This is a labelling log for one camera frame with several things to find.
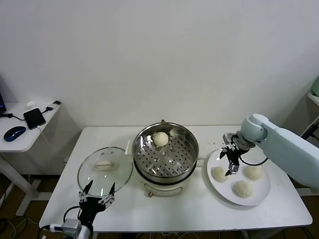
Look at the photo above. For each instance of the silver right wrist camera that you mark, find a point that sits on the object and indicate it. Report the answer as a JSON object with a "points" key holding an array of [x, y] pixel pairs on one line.
{"points": [[228, 137]]}

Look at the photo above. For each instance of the pale green appliance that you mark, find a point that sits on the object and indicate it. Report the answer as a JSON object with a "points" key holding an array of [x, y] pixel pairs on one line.
{"points": [[316, 87]]}

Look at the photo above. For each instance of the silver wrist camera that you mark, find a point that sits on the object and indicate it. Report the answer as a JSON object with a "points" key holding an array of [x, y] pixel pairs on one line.
{"points": [[228, 137], [72, 225]]}

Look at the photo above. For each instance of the white electric cooker base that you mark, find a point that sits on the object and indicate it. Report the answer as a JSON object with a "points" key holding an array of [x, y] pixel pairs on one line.
{"points": [[162, 190]]}

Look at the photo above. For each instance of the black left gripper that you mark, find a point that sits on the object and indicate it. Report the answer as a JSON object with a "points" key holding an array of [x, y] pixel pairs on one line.
{"points": [[89, 209]]}

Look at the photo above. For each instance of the white steamed baozi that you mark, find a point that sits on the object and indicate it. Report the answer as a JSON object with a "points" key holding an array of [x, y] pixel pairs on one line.
{"points": [[243, 188], [160, 138], [253, 172], [218, 173]]}

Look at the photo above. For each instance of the black usb adapter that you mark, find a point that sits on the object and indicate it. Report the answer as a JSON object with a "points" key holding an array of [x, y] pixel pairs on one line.
{"points": [[56, 102]]}

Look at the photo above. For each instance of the white crumpled tissue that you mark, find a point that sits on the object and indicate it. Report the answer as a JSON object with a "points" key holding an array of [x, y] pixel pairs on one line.
{"points": [[30, 104]]}

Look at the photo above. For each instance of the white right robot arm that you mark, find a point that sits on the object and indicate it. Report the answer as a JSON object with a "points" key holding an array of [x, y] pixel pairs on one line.
{"points": [[286, 149]]}

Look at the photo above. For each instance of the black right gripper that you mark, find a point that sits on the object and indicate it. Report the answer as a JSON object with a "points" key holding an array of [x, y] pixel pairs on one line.
{"points": [[234, 154]]}

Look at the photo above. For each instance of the dark laptop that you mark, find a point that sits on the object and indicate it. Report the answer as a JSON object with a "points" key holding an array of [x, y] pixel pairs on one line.
{"points": [[2, 99]]}

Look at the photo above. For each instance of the white side desk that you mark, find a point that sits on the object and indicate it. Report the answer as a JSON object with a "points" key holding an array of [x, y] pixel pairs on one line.
{"points": [[20, 145]]}

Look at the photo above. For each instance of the white shelf desk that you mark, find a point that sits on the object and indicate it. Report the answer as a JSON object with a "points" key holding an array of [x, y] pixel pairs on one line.
{"points": [[314, 99]]}

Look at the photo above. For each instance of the blue computer mouse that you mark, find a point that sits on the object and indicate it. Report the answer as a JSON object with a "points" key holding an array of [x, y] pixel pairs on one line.
{"points": [[15, 133]]}

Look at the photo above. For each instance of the steel perforated steamer basket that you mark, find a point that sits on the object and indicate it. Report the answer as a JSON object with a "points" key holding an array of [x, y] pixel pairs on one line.
{"points": [[179, 159]]}

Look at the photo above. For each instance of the black smartphone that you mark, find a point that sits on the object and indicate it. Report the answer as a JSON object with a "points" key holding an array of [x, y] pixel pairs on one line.
{"points": [[35, 119]]}

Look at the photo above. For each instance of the round glass pot lid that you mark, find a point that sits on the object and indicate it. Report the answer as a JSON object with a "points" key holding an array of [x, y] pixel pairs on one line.
{"points": [[99, 154]]}

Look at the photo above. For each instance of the white round plate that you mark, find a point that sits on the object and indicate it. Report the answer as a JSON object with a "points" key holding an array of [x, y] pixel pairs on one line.
{"points": [[224, 191]]}

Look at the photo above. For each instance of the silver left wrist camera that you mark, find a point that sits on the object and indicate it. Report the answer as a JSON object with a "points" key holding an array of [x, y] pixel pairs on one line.
{"points": [[72, 225]]}

